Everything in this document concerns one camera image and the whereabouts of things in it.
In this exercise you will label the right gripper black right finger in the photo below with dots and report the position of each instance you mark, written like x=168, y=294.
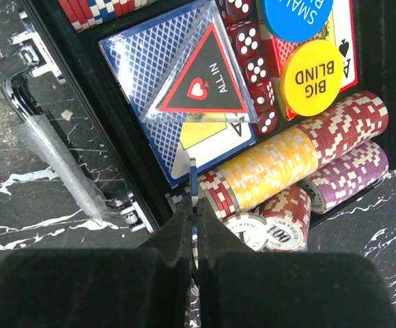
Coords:
x=240, y=287

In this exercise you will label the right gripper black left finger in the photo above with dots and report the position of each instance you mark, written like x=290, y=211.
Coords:
x=143, y=287

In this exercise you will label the white poker chip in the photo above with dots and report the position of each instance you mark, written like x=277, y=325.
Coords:
x=250, y=228

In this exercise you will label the red die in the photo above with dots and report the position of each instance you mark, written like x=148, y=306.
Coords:
x=244, y=38
x=233, y=10
x=262, y=95
x=268, y=121
x=254, y=69

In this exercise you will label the triangular all-in marker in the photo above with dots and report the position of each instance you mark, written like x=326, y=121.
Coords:
x=203, y=82

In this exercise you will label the yellow big blind button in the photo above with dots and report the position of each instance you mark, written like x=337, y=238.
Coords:
x=311, y=77

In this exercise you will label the black poker set case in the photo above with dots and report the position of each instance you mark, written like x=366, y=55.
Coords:
x=50, y=44

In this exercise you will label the blue playing card deck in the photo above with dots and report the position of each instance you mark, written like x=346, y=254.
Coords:
x=138, y=57

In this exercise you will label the blue small blind button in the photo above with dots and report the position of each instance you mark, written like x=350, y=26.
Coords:
x=295, y=20

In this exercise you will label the red playing card deck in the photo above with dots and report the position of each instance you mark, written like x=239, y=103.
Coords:
x=338, y=29

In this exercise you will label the grey white chip stack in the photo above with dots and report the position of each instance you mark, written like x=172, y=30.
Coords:
x=194, y=195

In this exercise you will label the purple red chip column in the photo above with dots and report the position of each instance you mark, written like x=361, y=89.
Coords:
x=288, y=213

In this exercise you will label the red yellow chip column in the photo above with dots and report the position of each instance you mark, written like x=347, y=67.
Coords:
x=247, y=180

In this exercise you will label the red die in case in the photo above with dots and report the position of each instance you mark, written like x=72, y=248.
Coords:
x=268, y=121

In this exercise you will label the green blue chip column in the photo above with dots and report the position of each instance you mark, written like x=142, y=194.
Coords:
x=86, y=14

